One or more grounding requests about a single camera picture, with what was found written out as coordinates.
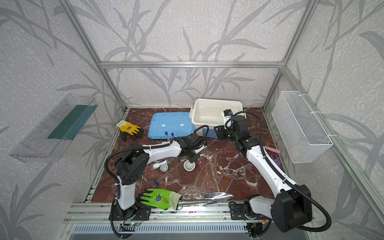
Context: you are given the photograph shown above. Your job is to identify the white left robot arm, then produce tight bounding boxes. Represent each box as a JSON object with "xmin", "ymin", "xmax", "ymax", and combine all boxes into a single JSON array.
[{"xmin": 104, "ymin": 131, "xmax": 207, "ymax": 221}]

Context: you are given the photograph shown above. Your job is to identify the white plastic storage bin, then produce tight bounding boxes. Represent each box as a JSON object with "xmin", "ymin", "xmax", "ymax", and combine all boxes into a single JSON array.
[{"xmin": 189, "ymin": 99, "xmax": 243, "ymax": 138}]

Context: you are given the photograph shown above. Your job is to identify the white ceramic mortar bowl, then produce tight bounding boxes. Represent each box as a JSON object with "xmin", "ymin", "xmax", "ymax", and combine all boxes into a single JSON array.
[{"xmin": 183, "ymin": 160, "xmax": 196, "ymax": 172}]

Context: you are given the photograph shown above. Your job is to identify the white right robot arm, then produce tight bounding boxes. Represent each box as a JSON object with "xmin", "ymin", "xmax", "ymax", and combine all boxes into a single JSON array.
[{"xmin": 214, "ymin": 110, "xmax": 332, "ymax": 233}]

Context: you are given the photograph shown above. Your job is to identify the yellow black work glove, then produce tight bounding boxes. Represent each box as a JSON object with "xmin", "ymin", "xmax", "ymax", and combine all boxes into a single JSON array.
[{"xmin": 115, "ymin": 120, "xmax": 144, "ymax": 142}]

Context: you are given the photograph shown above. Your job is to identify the silver metal trowel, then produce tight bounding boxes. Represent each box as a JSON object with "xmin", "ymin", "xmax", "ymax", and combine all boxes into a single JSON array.
[{"xmin": 178, "ymin": 192, "xmax": 234, "ymax": 207}]

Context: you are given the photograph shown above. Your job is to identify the clear plastic wall shelf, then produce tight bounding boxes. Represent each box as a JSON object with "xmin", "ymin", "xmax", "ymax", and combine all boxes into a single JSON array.
[{"xmin": 9, "ymin": 94, "xmax": 98, "ymax": 163}]

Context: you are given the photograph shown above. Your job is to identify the blue plastic bin lid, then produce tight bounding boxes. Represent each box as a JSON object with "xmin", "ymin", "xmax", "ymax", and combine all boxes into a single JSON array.
[{"xmin": 148, "ymin": 112, "xmax": 195, "ymax": 140}]

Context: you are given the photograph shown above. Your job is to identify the purple pink plastic scoop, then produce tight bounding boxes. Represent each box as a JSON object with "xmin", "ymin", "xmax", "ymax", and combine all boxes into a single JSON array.
[{"xmin": 264, "ymin": 147, "xmax": 281, "ymax": 154}]

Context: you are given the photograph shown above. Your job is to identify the green work glove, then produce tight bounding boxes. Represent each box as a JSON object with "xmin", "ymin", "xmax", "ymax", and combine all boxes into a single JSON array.
[{"xmin": 136, "ymin": 189, "xmax": 182, "ymax": 210}]

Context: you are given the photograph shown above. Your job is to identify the thin metal tweezers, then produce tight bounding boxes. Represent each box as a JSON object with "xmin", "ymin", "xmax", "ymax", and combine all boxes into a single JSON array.
[{"xmin": 175, "ymin": 160, "xmax": 191, "ymax": 177}]

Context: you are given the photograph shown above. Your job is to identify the white wire mesh basket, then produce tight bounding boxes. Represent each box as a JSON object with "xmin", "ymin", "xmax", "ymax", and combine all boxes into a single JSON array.
[{"xmin": 272, "ymin": 91, "xmax": 333, "ymax": 164}]

